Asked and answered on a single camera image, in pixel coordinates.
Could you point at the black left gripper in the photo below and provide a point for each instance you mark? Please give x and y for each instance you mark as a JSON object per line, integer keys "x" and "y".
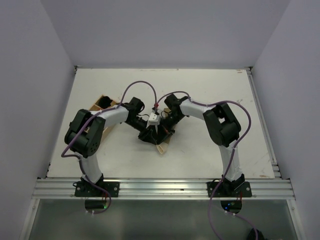
{"x": 148, "y": 133}

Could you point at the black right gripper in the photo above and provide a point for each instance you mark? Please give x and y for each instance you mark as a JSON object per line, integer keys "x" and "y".
{"x": 167, "y": 131}

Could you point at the olive and cream underwear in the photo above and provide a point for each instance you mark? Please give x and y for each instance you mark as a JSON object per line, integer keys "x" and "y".
{"x": 163, "y": 147}

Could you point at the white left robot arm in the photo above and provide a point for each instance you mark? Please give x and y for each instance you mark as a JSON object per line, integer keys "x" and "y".
{"x": 89, "y": 127}

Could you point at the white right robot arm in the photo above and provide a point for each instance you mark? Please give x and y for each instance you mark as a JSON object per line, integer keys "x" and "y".
{"x": 223, "y": 129}

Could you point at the black rolled cloth far compartment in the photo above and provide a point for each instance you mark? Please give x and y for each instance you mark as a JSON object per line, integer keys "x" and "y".
{"x": 104, "y": 102}

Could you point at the black object bottom corner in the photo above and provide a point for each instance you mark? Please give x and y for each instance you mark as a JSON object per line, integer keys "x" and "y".
{"x": 255, "y": 235}

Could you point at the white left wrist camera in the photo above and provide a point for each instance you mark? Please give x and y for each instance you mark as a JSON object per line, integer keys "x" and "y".
{"x": 154, "y": 119}

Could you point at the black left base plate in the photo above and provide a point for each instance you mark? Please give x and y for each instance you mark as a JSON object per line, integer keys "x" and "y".
{"x": 85, "y": 189}

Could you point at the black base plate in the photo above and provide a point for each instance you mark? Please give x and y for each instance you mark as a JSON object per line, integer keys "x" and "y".
{"x": 234, "y": 189}
{"x": 85, "y": 189}

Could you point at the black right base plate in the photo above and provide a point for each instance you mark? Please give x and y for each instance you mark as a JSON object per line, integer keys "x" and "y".
{"x": 234, "y": 189}

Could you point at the aluminium front rail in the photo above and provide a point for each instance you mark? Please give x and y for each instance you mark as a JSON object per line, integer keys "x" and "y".
{"x": 166, "y": 189}

